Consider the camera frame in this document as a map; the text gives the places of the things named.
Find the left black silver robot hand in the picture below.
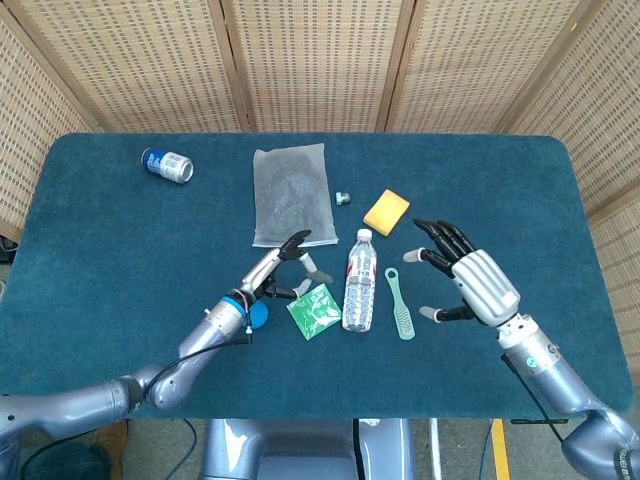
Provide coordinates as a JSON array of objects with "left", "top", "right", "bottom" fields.
[{"left": 238, "top": 229, "right": 317, "bottom": 304}]

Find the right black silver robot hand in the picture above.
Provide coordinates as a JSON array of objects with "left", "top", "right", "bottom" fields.
[{"left": 402, "top": 217, "right": 521, "bottom": 329}]

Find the blue ball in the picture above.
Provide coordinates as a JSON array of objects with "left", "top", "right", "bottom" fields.
[{"left": 248, "top": 302, "right": 270, "bottom": 330}]

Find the green sachet packet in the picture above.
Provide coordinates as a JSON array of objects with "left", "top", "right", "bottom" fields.
[{"left": 286, "top": 282, "right": 343, "bottom": 342}]

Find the clear bag of grey filling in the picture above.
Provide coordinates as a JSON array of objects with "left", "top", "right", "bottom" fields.
[{"left": 251, "top": 142, "right": 339, "bottom": 249}]

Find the mint green brush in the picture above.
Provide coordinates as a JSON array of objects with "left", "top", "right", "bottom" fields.
[{"left": 383, "top": 267, "right": 417, "bottom": 342}]

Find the clear plastic water bottle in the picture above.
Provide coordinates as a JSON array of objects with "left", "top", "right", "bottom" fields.
[{"left": 341, "top": 228, "right": 379, "bottom": 333}]

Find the yellow sponge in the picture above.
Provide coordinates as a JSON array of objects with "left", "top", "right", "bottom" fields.
[{"left": 362, "top": 188, "right": 411, "bottom": 237}]

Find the blue felt table cover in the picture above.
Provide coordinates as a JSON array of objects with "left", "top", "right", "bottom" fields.
[{"left": 0, "top": 132, "right": 635, "bottom": 420}]

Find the blue silver drink can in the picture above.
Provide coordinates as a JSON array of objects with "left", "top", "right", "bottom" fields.
[{"left": 141, "top": 146, "right": 194, "bottom": 185}]

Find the grey robot torso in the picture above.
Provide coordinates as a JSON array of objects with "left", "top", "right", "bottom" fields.
[{"left": 199, "top": 418, "right": 416, "bottom": 480}]

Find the woven bamboo screen panel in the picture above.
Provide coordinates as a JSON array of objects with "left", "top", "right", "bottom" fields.
[
  {"left": 0, "top": 4, "right": 104, "bottom": 241},
  {"left": 219, "top": 0, "right": 416, "bottom": 134},
  {"left": 7, "top": 0, "right": 256, "bottom": 134},
  {"left": 377, "top": 0, "right": 599, "bottom": 135},
  {"left": 504, "top": 0, "right": 640, "bottom": 416}
]

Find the orange brown bag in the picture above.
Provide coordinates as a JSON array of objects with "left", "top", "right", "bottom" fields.
[{"left": 97, "top": 419, "right": 129, "bottom": 480}]

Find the black bag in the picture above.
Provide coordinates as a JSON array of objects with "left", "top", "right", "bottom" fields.
[{"left": 24, "top": 439, "right": 114, "bottom": 480}]

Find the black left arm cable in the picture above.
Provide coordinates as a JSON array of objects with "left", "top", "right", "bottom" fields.
[{"left": 144, "top": 319, "right": 254, "bottom": 389}]

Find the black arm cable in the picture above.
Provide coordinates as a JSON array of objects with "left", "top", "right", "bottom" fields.
[
  {"left": 144, "top": 319, "right": 254, "bottom": 389},
  {"left": 501, "top": 352, "right": 569, "bottom": 444}
]

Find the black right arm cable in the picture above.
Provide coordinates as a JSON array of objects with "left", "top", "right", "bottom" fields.
[{"left": 501, "top": 352, "right": 569, "bottom": 444}]

